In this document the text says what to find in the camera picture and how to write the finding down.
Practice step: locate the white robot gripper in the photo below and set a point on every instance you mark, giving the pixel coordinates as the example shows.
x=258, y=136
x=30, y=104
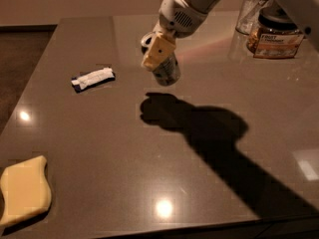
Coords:
x=177, y=21

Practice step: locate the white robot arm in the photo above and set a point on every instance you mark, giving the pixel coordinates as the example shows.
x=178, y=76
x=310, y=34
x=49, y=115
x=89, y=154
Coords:
x=304, y=14

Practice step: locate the white and blue snack wrapper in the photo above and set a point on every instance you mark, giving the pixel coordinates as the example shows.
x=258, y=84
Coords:
x=93, y=78

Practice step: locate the clear plastic cup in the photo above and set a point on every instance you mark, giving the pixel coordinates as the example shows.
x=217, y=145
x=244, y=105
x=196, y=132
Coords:
x=248, y=14

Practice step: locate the snack jar with black lid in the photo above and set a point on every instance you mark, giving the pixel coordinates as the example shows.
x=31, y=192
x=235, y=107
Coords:
x=274, y=35

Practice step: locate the yellow sponge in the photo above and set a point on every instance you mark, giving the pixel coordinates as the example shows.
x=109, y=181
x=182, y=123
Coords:
x=25, y=190

